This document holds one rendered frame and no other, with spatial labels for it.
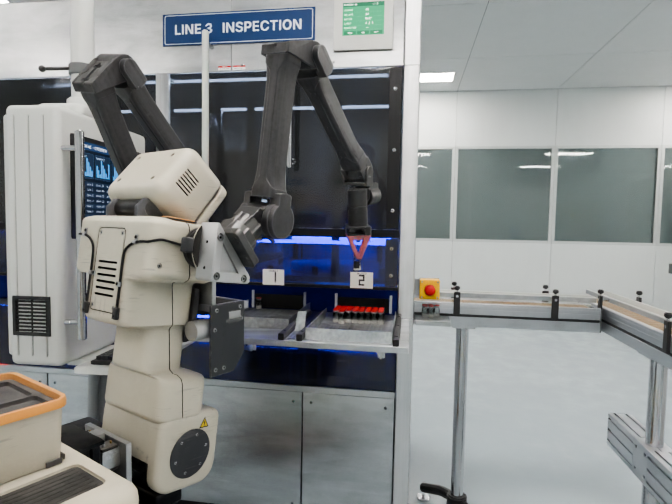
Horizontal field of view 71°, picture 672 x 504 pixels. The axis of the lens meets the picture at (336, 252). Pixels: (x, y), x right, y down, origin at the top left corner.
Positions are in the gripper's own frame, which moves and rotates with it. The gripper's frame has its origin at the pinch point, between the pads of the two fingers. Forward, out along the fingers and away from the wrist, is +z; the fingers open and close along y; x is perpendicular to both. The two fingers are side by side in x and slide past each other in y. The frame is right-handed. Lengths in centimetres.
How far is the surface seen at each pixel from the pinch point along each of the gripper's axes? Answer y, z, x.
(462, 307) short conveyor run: 33, 29, -45
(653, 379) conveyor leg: -9, 42, -91
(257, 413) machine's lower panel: 37, 69, 36
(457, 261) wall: 452, 103, -194
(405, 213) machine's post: 32.2, -8.5, -22.1
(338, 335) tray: -3.5, 23.3, 7.0
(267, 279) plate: 42, 16, 30
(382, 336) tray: -6.8, 23.1, -5.7
